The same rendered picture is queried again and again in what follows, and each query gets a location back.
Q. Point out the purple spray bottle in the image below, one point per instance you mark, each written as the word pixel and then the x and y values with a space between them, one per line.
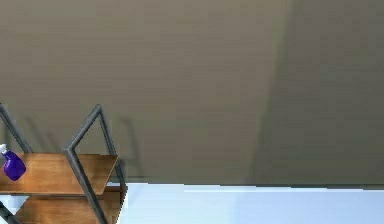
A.
pixel 14 166

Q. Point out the wooden shelf with grey frame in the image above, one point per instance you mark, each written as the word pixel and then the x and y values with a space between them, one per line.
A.
pixel 66 173

